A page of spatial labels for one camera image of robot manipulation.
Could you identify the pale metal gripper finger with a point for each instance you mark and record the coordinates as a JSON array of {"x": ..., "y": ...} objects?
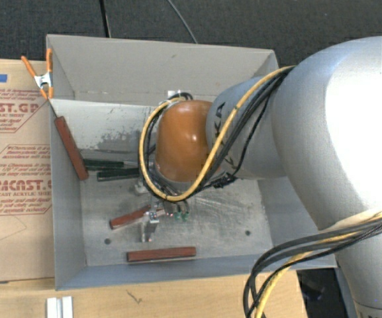
[
  {"x": 142, "y": 233},
  {"x": 152, "y": 225}
]

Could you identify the red-brown flat block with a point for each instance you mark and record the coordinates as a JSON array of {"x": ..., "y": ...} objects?
[
  {"x": 161, "y": 254},
  {"x": 71, "y": 147},
  {"x": 129, "y": 218}
]

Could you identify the grey metal bin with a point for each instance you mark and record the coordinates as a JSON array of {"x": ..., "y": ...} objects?
[{"x": 217, "y": 224}]

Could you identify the dark green flat block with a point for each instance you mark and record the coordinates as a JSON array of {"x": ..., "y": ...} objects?
[
  {"x": 118, "y": 174},
  {"x": 103, "y": 163}
]

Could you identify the brown cardboard board, red print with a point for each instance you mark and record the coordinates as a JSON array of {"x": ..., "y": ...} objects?
[{"x": 18, "y": 240}]

